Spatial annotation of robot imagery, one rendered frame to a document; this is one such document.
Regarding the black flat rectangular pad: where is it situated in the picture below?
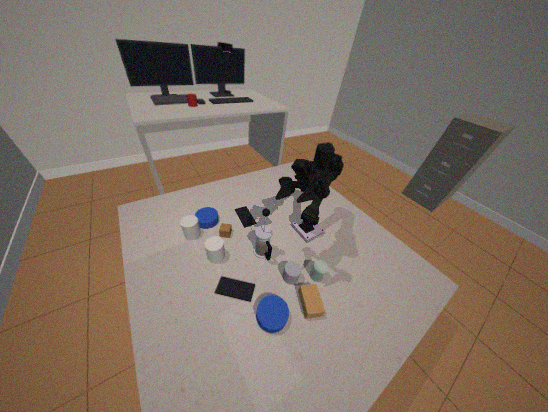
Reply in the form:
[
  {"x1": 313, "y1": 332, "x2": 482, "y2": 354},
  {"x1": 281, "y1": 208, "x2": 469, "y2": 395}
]
[
  {"x1": 235, "y1": 206, "x2": 256, "y2": 228},
  {"x1": 214, "y1": 277, "x2": 255, "y2": 302}
]

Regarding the grey cylinder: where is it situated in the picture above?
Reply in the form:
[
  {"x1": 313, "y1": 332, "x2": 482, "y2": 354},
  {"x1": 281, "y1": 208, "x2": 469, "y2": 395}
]
[
  {"x1": 181, "y1": 215, "x2": 201, "y2": 240},
  {"x1": 282, "y1": 261, "x2": 301, "y2": 285},
  {"x1": 204, "y1": 236, "x2": 225, "y2": 263}
]

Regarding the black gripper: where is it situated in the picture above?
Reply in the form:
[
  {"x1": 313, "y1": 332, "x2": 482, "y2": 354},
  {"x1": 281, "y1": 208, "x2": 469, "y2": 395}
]
[{"x1": 275, "y1": 169, "x2": 330, "y2": 203}]

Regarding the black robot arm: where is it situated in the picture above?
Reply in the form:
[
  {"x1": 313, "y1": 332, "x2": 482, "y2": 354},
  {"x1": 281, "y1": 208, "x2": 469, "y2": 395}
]
[{"x1": 291, "y1": 142, "x2": 344, "y2": 233}]

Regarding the glass french press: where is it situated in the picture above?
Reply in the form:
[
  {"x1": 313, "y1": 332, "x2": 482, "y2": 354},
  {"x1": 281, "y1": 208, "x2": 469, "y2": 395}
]
[{"x1": 253, "y1": 208, "x2": 272, "y2": 260}]

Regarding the blue cylinder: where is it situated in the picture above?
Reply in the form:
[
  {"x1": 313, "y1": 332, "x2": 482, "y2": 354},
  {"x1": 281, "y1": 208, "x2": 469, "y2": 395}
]
[
  {"x1": 256, "y1": 294, "x2": 289, "y2": 333},
  {"x1": 194, "y1": 207, "x2": 219, "y2": 229}
]

